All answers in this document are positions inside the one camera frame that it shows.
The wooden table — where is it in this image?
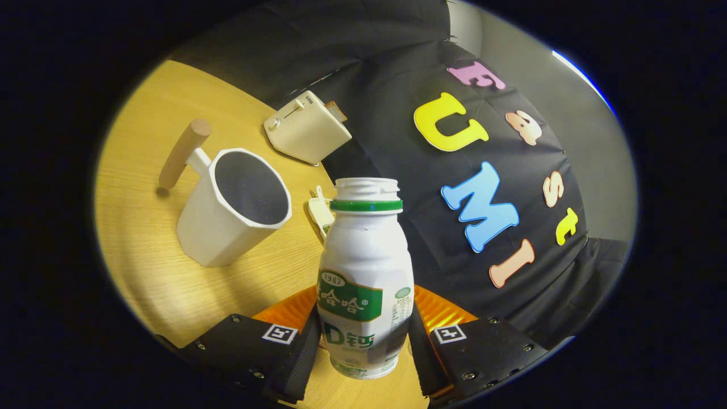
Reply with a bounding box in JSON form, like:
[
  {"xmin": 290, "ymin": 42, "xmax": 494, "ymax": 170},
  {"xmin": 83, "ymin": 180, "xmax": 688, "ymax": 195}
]
[{"xmin": 94, "ymin": 60, "xmax": 429, "ymax": 409}]

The white cup wooden handle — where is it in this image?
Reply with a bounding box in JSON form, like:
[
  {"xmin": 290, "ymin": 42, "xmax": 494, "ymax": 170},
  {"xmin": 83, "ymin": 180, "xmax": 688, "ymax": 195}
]
[{"xmin": 158, "ymin": 118, "xmax": 293, "ymax": 268}]

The cream toaster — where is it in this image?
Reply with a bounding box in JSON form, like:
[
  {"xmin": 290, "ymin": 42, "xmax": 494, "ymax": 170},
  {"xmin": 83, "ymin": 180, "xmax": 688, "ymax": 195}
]
[{"xmin": 264, "ymin": 90, "xmax": 353, "ymax": 166}]

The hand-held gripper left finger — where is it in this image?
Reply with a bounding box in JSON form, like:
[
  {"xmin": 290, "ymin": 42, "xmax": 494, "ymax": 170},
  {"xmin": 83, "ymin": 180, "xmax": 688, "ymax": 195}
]
[{"xmin": 165, "ymin": 284, "xmax": 322, "ymax": 405}]

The white divided dish of beans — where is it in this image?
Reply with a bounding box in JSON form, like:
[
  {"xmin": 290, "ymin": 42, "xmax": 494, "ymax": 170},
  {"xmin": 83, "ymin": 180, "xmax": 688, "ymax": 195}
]
[{"xmin": 307, "ymin": 186, "xmax": 336, "ymax": 239}]

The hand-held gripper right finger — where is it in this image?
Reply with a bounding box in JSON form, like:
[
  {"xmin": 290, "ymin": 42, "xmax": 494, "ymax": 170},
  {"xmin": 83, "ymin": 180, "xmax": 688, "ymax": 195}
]
[{"xmin": 408, "ymin": 284, "xmax": 550, "ymax": 407}]

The black backdrop cloth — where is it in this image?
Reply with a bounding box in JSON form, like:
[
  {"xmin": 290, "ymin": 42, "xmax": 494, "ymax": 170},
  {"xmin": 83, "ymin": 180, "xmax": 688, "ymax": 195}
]
[{"xmin": 170, "ymin": 0, "xmax": 631, "ymax": 350}]

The white juice bottle green label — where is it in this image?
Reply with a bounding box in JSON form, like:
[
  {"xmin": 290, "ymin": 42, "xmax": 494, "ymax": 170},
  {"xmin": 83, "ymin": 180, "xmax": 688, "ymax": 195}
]
[{"xmin": 316, "ymin": 177, "xmax": 415, "ymax": 380}]

